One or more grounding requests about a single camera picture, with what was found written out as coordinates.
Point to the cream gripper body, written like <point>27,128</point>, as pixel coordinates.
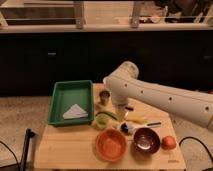
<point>120,111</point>

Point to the white towel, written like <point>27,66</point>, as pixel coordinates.
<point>75,111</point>

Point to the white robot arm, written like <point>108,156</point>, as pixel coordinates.
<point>193,106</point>

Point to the black rectangular block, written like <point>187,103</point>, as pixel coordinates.
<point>129,108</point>

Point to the green cucumber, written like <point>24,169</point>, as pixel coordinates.
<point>108,113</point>

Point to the small metal cup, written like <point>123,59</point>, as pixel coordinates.
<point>104,97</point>

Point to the orange bowl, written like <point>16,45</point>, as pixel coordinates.
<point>110,145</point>

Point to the dark brown bowl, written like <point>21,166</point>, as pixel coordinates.
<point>146,141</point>

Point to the orange fruit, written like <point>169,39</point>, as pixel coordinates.
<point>168,143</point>

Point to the green plastic tray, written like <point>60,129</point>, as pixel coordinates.
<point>65,94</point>

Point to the black clamp stand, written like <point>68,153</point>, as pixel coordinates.
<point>29,135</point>

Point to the dish brush with handle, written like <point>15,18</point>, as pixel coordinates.
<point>129,127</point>

